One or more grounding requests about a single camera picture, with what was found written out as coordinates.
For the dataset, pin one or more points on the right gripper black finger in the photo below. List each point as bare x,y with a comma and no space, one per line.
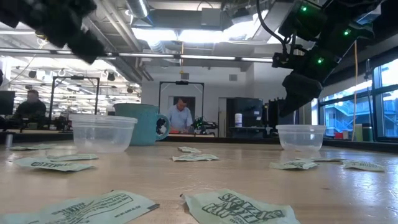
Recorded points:
300,91

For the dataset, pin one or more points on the background black robot arm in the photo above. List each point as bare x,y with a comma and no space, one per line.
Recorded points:
203,124

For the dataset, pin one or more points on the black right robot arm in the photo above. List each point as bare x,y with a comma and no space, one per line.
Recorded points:
342,18

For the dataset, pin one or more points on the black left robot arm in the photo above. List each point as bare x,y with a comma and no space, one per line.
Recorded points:
37,12

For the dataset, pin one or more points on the green stevia packet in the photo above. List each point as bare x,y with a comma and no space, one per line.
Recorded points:
189,149
236,210
51,164
81,210
31,147
292,165
195,157
363,165
73,157

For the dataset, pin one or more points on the small clear plastic bowl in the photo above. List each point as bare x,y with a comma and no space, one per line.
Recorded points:
300,138

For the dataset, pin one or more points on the black cabinet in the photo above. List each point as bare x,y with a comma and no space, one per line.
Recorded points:
248,113

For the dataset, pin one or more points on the red box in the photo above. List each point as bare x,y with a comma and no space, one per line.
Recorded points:
338,135

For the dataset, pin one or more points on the white wipes canister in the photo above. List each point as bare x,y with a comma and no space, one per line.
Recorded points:
238,120

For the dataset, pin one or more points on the pale cylindrical container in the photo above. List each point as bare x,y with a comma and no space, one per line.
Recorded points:
358,133

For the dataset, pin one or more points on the green cylindrical container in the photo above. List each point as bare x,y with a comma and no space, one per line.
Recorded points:
367,133

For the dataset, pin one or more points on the seated person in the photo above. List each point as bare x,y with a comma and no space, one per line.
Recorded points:
30,107

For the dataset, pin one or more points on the large clear plastic bowl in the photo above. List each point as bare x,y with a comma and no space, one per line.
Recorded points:
101,133

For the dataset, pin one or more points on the teal ceramic mug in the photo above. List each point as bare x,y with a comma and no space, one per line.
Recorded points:
143,124

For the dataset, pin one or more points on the black computer monitor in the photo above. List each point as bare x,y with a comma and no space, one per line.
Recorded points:
6,102

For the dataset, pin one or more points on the long ceiling light bar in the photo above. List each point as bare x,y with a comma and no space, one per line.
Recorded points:
205,57

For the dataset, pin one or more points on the standing person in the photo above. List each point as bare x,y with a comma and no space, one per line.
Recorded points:
180,118

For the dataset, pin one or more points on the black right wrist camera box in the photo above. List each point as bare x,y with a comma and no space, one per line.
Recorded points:
283,60

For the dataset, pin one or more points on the black metal rig frame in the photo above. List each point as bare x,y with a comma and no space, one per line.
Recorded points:
74,77
182,82

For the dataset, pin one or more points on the silver ventilation duct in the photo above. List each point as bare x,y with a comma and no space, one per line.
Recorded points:
138,7

